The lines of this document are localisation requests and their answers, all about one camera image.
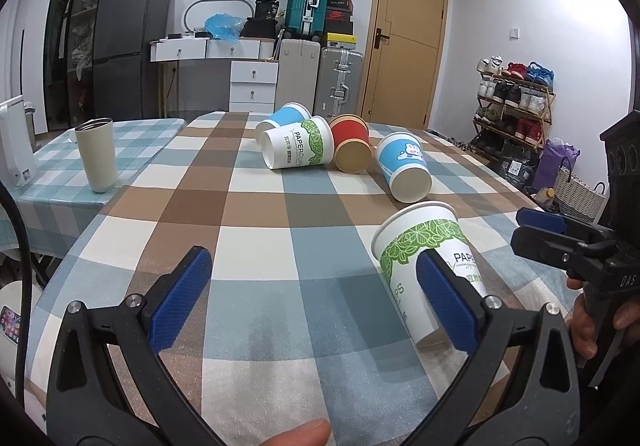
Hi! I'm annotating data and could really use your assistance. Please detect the white green leaf paper cup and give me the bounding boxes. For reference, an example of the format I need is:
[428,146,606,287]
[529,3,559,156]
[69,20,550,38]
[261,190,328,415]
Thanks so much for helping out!
[371,201,487,348]

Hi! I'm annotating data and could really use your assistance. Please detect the blue bunny paper cup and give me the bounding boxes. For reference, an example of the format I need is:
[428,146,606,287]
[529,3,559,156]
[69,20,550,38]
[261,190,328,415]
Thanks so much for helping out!
[376,132,432,203]

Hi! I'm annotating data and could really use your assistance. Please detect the red kraft paper cup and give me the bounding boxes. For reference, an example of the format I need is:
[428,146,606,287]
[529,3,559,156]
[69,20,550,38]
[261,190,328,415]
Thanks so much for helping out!
[329,114,372,174]

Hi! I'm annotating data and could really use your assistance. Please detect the white green lying paper cup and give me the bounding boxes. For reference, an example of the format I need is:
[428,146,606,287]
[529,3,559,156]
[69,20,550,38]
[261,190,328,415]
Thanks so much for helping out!
[259,116,334,170]

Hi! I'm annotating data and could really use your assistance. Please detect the blue white lying paper cup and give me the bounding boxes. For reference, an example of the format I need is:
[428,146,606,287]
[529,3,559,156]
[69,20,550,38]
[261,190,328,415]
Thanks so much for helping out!
[255,102,311,143]

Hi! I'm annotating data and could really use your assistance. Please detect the right hand on gripper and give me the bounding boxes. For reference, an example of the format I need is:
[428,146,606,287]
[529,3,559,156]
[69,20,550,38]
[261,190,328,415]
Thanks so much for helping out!
[565,277,640,361]

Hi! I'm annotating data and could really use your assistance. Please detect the left hand thumb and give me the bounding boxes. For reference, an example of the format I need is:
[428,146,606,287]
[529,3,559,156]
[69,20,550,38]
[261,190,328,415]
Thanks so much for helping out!
[260,419,332,446]

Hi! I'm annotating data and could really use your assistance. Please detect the woven grey basket bag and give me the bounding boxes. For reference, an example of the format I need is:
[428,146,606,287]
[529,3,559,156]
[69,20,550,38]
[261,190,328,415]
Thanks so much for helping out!
[553,166,608,223]

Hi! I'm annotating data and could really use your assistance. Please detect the purple bag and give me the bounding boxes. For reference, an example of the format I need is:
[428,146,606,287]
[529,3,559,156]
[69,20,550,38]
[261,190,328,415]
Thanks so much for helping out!
[532,137,580,192]

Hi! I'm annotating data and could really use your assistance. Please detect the wooden shoe rack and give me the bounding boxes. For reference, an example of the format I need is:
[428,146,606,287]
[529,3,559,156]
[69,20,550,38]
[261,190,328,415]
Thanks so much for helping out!
[472,70,556,154]

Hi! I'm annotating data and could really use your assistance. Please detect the wooden door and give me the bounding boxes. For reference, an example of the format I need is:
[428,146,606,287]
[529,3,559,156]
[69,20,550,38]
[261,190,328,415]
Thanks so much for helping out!
[359,0,448,129]

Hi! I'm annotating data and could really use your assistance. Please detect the teal checked tablecloth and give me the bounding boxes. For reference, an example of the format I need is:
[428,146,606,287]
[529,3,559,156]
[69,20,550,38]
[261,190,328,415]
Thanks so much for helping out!
[13,118,184,259]

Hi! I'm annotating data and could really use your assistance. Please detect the plaid brown blue tablecloth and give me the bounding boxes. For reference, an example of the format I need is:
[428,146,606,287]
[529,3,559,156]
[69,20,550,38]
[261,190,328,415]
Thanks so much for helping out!
[31,110,576,446]

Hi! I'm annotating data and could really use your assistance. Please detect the silver aluminium suitcase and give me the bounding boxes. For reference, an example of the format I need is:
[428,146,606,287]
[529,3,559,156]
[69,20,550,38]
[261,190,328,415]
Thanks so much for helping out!
[314,48,363,119]

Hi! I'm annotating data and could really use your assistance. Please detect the white appliance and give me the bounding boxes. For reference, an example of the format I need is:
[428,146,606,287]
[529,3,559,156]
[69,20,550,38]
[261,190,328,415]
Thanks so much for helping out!
[1,95,37,191]

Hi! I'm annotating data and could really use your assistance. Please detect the stacked shoe boxes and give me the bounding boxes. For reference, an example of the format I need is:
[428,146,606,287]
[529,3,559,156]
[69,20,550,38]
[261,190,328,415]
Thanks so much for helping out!
[322,0,357,50]

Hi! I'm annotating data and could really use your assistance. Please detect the beige steel tumbler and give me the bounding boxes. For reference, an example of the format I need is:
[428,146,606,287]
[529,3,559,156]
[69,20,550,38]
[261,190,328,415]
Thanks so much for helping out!
[74,118,118,194]

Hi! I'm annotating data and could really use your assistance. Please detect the beige suitcase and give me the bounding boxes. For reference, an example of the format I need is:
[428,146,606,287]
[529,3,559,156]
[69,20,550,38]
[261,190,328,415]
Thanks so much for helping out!
[274,39,321,112]

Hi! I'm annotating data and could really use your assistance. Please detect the white drawer desk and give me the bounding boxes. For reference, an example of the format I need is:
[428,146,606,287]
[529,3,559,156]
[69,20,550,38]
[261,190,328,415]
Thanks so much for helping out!
[151,36,278,118]

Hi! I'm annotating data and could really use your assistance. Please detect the teal suitcase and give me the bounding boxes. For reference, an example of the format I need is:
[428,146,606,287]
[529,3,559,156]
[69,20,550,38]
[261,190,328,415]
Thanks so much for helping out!
[284,0,328,40]

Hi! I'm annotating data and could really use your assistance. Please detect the black bag on desk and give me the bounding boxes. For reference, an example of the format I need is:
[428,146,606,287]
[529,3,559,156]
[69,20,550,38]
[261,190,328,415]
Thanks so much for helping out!
[240,0,280,39]

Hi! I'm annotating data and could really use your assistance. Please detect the blue plastic bag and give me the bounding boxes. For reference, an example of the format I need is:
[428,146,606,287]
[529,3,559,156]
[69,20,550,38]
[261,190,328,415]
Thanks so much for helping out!
[204,13,246,42]

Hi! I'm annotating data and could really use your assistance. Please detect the dark grey refrigerator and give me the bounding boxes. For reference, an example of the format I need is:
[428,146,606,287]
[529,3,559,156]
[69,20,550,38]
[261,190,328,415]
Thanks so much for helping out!
[93,0,170,121]

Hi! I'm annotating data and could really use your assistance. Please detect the black cable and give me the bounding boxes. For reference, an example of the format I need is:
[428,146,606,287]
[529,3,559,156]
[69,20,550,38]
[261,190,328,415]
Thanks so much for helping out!
[0,183,35,412]

